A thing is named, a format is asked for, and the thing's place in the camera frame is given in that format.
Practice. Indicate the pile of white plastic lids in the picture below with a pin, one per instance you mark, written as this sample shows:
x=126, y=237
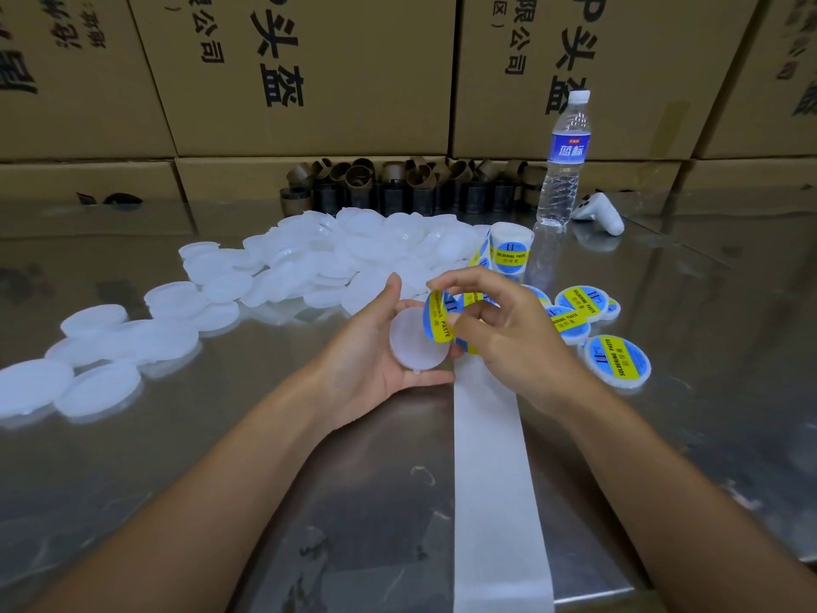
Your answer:
x=306, y=246

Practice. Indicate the sticker roll with backing strip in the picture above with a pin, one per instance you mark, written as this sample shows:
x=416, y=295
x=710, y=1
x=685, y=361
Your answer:
x=501, y=530

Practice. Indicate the person's right hand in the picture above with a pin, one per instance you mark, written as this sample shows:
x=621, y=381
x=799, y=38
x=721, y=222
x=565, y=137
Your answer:
x=530, y=345

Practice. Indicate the white handheld controller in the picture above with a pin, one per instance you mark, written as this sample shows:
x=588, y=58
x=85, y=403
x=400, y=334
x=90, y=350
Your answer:
x=599, y=213

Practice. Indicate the person's left hand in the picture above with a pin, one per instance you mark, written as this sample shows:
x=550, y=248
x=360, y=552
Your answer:
x=358, y=370

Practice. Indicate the row of dark cardboard tubes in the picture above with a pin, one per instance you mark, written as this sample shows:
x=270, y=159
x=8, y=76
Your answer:
x=381, y=187

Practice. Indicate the clear plastic water bottle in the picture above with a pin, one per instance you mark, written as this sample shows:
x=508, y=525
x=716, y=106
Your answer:
x=564, y=163

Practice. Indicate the person's left forearm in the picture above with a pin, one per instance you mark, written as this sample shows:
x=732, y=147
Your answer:
x=185, y=523

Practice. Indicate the person's right forearm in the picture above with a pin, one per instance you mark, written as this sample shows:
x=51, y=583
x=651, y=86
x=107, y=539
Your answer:
x=696, y=517

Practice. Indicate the stack of brown cardboard boxes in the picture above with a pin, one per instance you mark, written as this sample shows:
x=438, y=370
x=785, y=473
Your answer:
x=319, y=76

